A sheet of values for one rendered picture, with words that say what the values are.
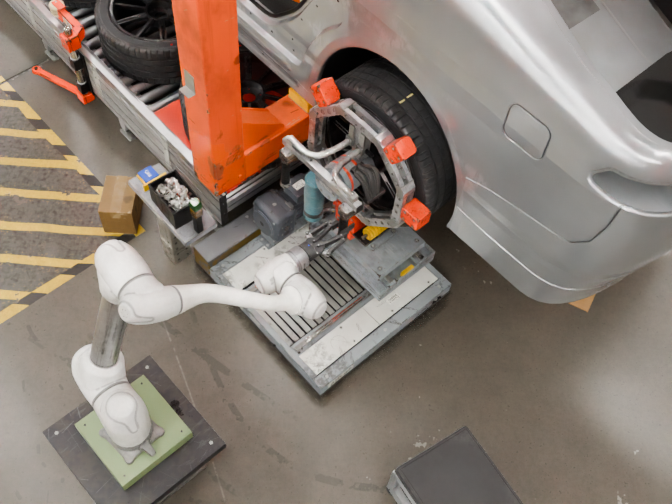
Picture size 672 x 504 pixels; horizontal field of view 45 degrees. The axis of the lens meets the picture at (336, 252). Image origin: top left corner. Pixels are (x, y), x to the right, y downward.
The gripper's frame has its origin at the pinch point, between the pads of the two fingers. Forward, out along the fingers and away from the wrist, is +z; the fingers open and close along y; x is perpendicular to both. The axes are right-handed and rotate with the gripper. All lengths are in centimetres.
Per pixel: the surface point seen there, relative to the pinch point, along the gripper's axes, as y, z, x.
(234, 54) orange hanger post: -60, -3, 44
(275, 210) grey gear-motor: -45, 4, -43
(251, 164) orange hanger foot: -60, 3, -23
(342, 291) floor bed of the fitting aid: -8, 14, -77
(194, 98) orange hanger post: -68, -17, 23
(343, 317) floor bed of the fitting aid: 3, 5, -76
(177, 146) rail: -103, -7, -44
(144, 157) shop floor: -137, -9, -83
